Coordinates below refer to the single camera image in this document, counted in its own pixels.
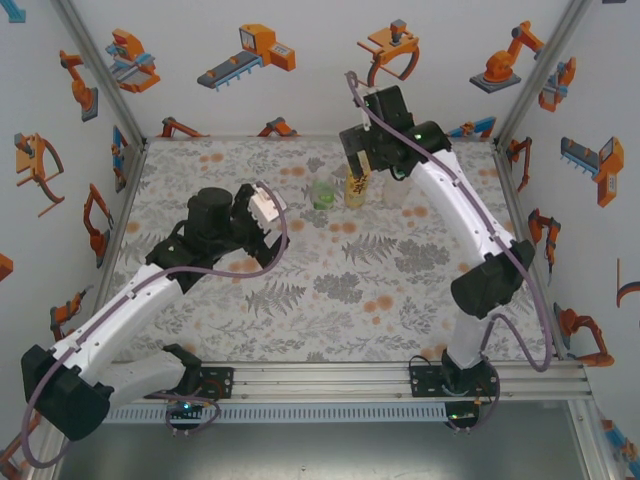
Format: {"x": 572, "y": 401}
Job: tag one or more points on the yellow tea bottle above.
{"x": 357, "y": 192}

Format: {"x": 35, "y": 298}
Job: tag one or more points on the clear water bottle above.
{"x": 395, "y": 195}

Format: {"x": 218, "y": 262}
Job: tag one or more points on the small green label bottle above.
{"x": 322, "y": 197}

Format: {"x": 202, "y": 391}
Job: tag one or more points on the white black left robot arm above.
{"x": 120, "y": 310}

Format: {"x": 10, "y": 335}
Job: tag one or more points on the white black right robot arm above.
{"x": 460, "y": 200}

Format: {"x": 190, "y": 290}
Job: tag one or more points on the grey floral tablecloth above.
{"x": 280, "y": 340}

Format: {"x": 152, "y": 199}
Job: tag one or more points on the small green circuit board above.
{"x": 460, "y": 415}
{"x": 186, "y": 407}

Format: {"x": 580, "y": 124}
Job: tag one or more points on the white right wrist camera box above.
{"x": 366, "y": 122}

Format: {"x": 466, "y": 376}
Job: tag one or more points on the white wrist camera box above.
{"x": 366, "y": 122}
{"x": 267, "y": 207}

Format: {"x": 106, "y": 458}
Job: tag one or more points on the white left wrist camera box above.
{"x": 267, "y": 207}

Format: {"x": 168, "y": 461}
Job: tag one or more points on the aluminium table side rail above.
{"x": 125, "y": 200}
{"x": 515, "y": 200}

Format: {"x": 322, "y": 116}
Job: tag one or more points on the aluminium frame post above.
{"x": 106, "y": 80}
{"x": 540, "y": 75}

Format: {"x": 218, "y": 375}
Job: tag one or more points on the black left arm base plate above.
{"x": 220, "y": 382}

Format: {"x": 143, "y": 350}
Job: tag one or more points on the aluminium front rail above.
{"x": 320, "y": 382}

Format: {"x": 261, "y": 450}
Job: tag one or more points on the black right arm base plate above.
{"x": 422, "y": 382}

